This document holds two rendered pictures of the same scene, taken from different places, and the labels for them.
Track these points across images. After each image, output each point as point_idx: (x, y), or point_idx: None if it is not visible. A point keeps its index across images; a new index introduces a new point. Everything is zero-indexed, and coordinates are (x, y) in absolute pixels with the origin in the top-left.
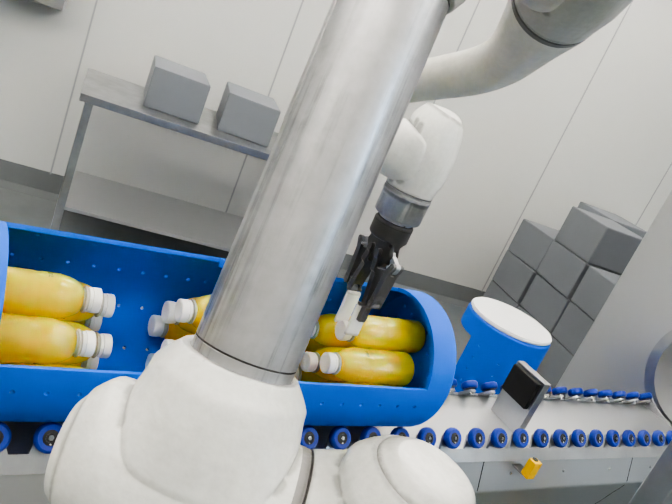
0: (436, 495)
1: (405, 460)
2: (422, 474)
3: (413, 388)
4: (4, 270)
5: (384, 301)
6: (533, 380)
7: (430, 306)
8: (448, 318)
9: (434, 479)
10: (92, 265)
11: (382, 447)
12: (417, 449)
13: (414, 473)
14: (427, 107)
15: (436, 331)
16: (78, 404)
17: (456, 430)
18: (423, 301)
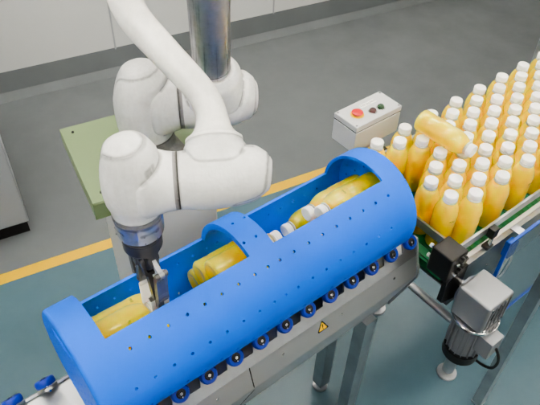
0: (137, 59)
1: (148, 63)
2: (141, 63)
3: (84, 300)
4: (346, 155)
5: (130, 264)
6: None
7: (72, 313)
8: (51, 317)
9: (137, 63)
10: (353, 252)
11: (156, 67)
12: (142, 69)
13: (145, 61)
14: (145, 136)
15: (68, 299)
16: (255, 82)
17: (8, 399)
18: (80, 315)
